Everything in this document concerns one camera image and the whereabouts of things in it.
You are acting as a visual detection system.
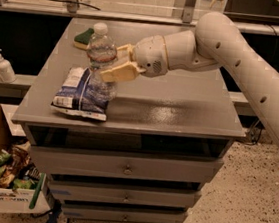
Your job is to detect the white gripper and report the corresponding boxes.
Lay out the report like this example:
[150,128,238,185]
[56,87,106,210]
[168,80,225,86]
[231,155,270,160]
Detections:
[100,35,168,83]

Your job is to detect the clear plastic water bottle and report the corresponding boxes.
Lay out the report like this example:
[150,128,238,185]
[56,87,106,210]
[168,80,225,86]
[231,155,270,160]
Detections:
[86,22,117,101]

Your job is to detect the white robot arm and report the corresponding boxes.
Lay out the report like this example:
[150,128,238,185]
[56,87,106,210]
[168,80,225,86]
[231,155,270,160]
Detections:
[100,11,279,147]

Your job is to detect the blue chip bag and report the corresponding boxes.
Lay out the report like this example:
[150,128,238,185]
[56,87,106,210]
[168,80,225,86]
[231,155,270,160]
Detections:
[51,67,116,122]

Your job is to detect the white pump dispenser bottle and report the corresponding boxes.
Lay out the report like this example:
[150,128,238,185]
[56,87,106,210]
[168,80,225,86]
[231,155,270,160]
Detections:
[0,49,16,83]

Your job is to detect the green yellow sponge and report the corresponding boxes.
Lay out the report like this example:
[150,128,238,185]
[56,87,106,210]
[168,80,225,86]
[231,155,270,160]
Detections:
[74,28,94,50]

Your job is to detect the grey drawer cabinet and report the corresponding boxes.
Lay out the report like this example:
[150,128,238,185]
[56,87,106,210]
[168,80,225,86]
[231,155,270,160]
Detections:
[13,18,244,213]

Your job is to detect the top grey drawer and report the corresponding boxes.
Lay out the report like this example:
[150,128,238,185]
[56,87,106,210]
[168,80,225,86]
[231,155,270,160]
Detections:
[30,146,223,183]

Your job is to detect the grey drawer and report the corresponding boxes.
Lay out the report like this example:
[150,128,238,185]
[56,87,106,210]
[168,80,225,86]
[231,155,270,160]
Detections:
[48,181,201,208]
[30,146,223,183]
[62,204,187,223]

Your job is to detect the middle grey drawer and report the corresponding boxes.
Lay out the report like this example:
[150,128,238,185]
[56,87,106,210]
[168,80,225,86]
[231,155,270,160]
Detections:
[48,181,201,208]

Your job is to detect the green stick in box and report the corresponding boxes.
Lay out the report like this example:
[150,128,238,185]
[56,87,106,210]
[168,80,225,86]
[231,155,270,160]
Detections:
[29,173,45,209]

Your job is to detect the bottom grey drawer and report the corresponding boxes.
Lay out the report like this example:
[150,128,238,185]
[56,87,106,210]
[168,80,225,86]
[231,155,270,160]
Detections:
[62,204,187,223]

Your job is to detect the snack bags in box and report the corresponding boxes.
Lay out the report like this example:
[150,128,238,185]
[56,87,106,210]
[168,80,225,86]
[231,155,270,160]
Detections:
[0,141,41,190]

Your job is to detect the black floor cables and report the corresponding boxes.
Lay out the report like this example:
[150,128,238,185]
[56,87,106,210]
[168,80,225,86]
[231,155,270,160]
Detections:
[243,117,265,147]

